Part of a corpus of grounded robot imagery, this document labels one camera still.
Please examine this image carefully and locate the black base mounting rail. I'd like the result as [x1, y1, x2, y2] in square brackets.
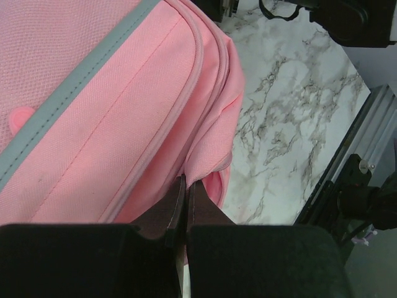
[294, 124, 397, 264]

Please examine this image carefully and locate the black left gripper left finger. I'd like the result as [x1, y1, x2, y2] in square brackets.
[1, 176, 186, 297]

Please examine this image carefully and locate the pink student backpack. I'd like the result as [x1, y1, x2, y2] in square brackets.
[1, 1, 244, 224]

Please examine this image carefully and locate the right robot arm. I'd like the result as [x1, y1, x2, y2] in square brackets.
[257, 0, 396, 48]

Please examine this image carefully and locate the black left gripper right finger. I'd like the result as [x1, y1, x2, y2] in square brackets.
[187, 181, 352, 297]

